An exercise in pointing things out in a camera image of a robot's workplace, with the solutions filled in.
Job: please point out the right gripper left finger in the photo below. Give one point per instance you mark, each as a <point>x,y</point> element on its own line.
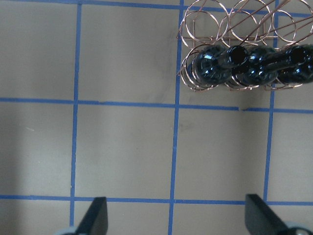
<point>95,220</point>

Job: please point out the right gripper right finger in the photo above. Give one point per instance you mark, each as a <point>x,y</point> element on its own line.
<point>260,219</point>

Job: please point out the dark wine bottle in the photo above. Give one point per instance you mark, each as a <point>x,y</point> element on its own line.
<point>264,63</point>

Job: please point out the wine bottle in rack left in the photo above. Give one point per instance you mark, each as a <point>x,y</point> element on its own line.
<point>301,69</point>

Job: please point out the wine bottle in rack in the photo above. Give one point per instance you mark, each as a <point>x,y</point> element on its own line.
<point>301,69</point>
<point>214,64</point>

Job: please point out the wine bottle in rack right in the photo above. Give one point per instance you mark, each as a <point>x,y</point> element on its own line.
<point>214,64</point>

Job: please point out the copper wire wine rack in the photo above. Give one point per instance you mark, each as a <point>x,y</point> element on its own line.
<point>278,24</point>

